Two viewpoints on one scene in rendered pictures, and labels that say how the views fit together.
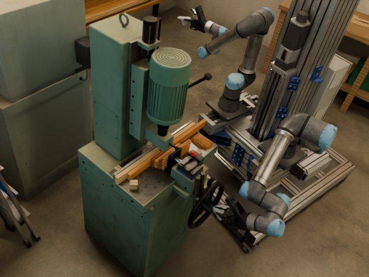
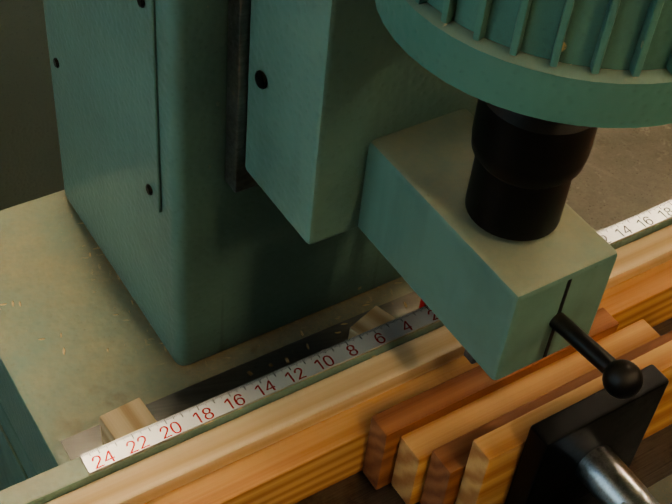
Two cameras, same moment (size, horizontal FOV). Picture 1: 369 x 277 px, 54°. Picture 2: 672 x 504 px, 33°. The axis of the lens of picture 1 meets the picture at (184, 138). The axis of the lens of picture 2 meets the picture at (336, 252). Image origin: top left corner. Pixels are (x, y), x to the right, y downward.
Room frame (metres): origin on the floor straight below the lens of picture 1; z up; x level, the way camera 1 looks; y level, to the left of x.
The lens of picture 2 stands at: (0.87, 0.04, 1.48)
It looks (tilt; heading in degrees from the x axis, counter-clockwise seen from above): 45 degrees down; 20
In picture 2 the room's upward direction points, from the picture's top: 7 degrees clockwise
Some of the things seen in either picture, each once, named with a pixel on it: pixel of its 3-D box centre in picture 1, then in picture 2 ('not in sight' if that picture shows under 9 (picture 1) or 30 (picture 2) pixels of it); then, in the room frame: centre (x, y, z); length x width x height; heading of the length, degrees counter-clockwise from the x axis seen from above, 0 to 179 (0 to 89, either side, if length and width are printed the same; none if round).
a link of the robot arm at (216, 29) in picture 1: (218, 32); not in sight; (2.25, -0.10, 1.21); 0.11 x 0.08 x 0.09; 59
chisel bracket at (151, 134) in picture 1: (158, 137); (478, 245); (1.34, 0.13, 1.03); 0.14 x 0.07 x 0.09; 57
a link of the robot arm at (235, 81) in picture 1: (234, 85); not in sight; (2.01, -0.26, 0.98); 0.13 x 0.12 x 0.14; 149
